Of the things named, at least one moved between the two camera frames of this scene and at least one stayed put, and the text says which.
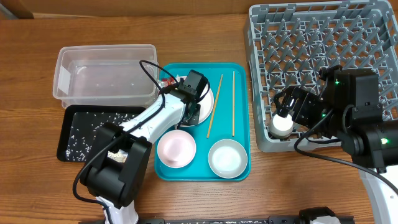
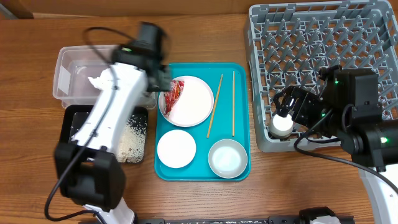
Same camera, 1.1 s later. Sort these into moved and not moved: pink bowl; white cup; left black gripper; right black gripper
Moved: left black gripper
Not moved: pink bowl; right black gripper; white cup
